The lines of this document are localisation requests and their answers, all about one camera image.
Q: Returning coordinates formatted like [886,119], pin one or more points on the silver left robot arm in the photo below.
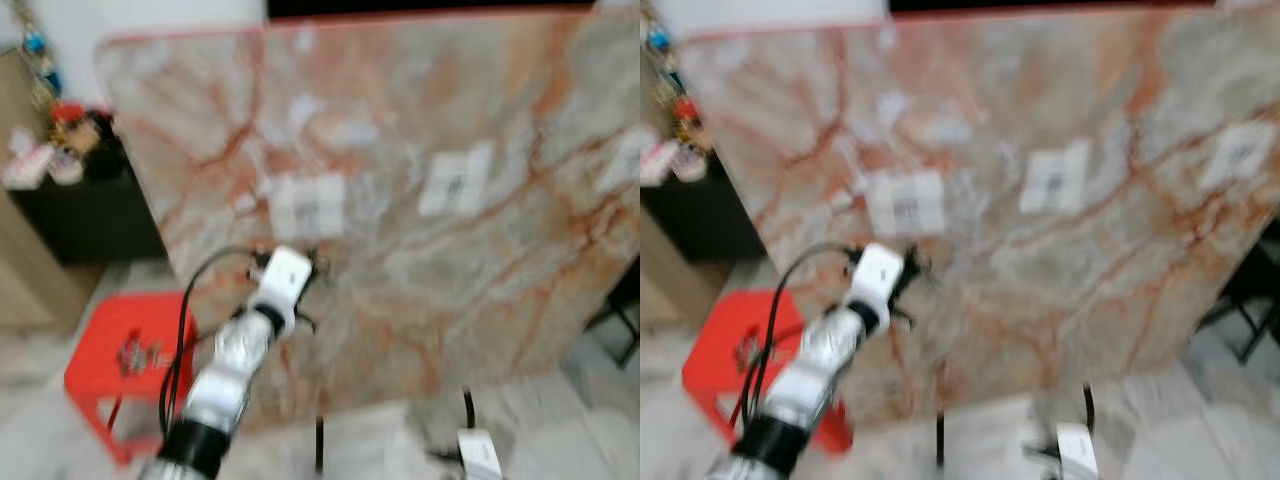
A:
[225,382]
[820,378]

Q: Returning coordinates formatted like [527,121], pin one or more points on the white hook plate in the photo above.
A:
[1055,179]
[455,183]
[1238,156]
[308,206]
[905,203]

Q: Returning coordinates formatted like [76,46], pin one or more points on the bunch of keys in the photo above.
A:
[137,354]
[748,353]

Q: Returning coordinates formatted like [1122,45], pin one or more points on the red veined marble board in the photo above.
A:
[400,290]
[1020,290]

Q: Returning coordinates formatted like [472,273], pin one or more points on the black board support leg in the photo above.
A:
[319,447]
[940,442]

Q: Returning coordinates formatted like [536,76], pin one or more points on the black folding stand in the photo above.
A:
[1245,300]
[622,315]

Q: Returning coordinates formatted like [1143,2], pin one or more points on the black low console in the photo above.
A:
[690,222]
[85,218]

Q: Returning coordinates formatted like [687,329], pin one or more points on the red plastic stool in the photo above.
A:
[115,395]
[712,385]

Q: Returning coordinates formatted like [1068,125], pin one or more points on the white tape roll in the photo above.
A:
[690,166]
[65,169]

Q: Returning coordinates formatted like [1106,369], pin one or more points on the black round plush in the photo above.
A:
[102,140]

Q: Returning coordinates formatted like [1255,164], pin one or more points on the red lidded jar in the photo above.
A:
[70,127]
[688,118]

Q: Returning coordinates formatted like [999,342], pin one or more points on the white pink tissue pack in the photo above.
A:
[28,162]
[655,162]

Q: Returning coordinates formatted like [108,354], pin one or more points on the black television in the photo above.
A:
[430,6]
[1050,4]

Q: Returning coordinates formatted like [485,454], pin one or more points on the gold trophy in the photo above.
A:
[662,75]
[42,85]

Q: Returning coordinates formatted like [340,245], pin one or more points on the blue trophy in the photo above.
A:
[657,38]
[36,40]

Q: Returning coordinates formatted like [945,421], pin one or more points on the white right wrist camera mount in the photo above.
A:
[480,456]
[1078,453]

